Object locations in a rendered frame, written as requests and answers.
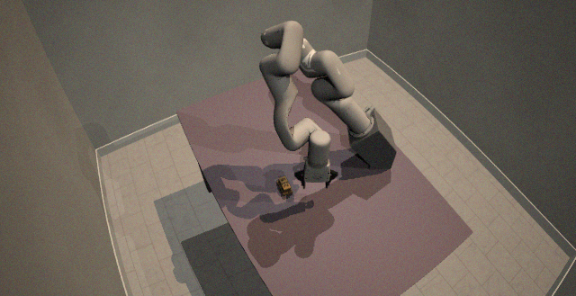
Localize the yellow cube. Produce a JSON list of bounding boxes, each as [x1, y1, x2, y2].
[[279, 176, 288, 187], [282, 183, 291, 193]]

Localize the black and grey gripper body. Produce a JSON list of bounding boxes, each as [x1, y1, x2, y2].
[[303, 160, 330, 183]]

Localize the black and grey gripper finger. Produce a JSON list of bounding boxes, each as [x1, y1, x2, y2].
[[294, 170, 305, 189], [326, 170, 338, 188]]

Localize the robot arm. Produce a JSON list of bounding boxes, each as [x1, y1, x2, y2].
[[259, 21, 375, 168]]

